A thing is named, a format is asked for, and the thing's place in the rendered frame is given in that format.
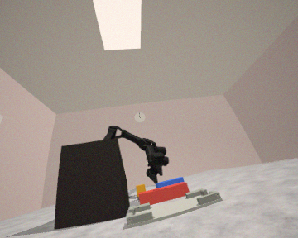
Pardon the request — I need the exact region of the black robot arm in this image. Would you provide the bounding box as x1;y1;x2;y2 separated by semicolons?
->
103;126;169;166

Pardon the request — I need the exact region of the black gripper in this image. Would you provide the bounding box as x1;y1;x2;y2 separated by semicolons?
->
146;152;165;183

